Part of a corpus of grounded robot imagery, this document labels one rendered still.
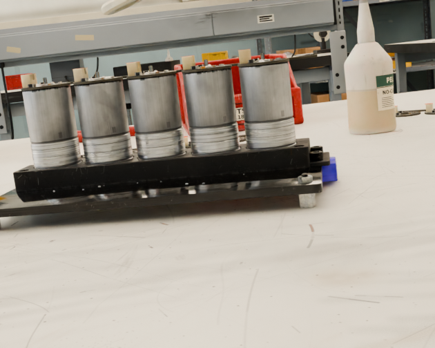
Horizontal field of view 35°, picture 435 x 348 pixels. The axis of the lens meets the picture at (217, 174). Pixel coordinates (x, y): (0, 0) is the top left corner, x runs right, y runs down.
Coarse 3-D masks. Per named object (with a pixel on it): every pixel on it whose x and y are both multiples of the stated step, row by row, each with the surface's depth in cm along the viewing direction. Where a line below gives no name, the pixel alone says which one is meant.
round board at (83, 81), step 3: (84, 78) 34; (87, 78) 34; (93, 78) 35; (102, 78) 34; (108, 78) 34; (111, 78) 34; (114, 78) 34; (117, 78) 34; (120, 78) 34; (81, 81) 34; (84, 81) 33; (87, 81) 33; (90, 81) 33; (93, 81) 33; (96, 81) 33; (99, 81) 33; (102, 81) 33; (105, 81) 33; (75, 84) 34; (78, 84) 34
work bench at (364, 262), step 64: (320, 128) 54; (0, 192) 41; (384, 192) 30; (0, 256) 27; (64, 256) 26; (128, 256) 25; (192, 256) 24; (256, 256) 23; (320, 256) 22; (384, 256) 22; (0, 320) 20; (64, 320) 19; (128, 320) 19; (192, 320) 18; (256, 320) 18; (320, 320) 17; (384, 320) 17
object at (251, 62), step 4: (248, 60) 32; (252, 60) 32; (272, 60) 32; (276, 60) 32; (280, 60) 32; (284, 60) 32; (288, 60) 33; (240, 64) 32; (244, 64) 32; (248, 64) 32; (252, 64) 32; (256, 64) 32; (260, 64) 32
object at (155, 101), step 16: (128, 80) 34; (144, 80) 33; (160, 80) 33; (176, 80) 34; (144, 96) 33; (160, 96) 33; (176, 96) 34; (144, 112) 33; (160, 112) 33; (176, 112) 34; (144, 128) 33; (160, 128) 33; (176, 128) 34; (144, 144) 34; (160, 144) 33; (176, 144) 34
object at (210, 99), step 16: (192, 80) 33; (208, 80) 32; (224, 80) 33; (192, 96) 33; (208, 96) 32; (224, 96) 33; (192, 112) 33; (208, 112) 33; (224, 112) 33; (192, 128) 33; (208, 128) 33; (224, 128) 33; (192, 144) 34; (208, 144) 33; (224, 144) 33
